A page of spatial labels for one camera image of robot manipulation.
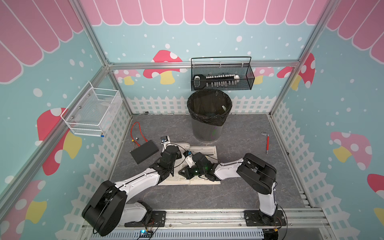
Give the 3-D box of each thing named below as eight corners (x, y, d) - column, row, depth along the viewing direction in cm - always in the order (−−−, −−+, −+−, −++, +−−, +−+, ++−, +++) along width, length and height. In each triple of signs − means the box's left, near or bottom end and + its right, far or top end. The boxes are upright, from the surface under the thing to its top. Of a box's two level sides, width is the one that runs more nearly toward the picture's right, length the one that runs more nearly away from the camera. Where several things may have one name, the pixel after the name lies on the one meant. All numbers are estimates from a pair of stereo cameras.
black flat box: (137, 164, 96) (136, 162, 94) (130, 152, 101) (129, 151, 99) (159, 150, 102) (158, 149, 100) (151, 140, 107) (151, 139, 106)
